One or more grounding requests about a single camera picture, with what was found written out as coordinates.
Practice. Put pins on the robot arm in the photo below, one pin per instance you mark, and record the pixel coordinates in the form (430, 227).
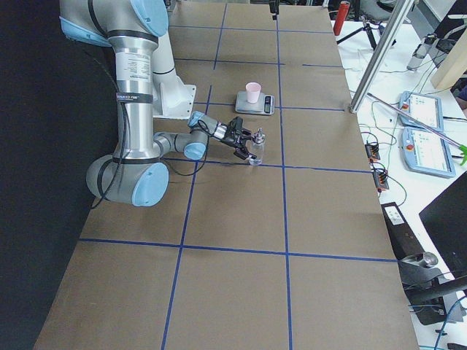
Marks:
(134, 173)

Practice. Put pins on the black monitor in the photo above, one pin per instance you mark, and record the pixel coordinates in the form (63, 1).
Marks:
(445, 222)

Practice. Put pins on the teach pendant tablet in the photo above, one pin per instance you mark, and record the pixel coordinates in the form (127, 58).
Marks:
(426, 153)
(424, 108)

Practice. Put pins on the pink cup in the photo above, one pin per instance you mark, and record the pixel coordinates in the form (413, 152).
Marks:
(253, 90)

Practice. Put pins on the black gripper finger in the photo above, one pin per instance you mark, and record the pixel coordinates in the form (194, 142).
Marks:
(244, 154)

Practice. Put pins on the teach pendant tablet near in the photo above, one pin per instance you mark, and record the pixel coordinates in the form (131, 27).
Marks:
(426, 153)

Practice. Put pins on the teach pendant tablet far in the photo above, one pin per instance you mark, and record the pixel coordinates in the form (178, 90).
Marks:
(424, 108)

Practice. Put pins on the glass sauce bottle steel cap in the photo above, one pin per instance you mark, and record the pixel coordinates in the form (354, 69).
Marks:
(257, 149)

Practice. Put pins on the red cylinder bottle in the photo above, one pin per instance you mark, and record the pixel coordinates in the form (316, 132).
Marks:
(341, 16)

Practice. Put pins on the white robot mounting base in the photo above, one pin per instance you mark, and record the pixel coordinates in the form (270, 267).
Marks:
(172, 98)

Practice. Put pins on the digital kitchen scale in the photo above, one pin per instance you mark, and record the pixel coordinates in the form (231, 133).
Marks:
(264, 105)

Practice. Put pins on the green handled reacher stick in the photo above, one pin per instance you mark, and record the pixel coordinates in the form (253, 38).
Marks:
(457, 145)

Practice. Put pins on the black tripod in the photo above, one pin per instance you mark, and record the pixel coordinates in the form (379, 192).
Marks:
(368, 26)

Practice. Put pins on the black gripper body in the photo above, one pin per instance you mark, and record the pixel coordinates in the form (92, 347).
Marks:
(230, 138)

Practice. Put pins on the aluminium frame post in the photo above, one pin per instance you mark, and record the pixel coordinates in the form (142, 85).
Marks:
(395, 21)

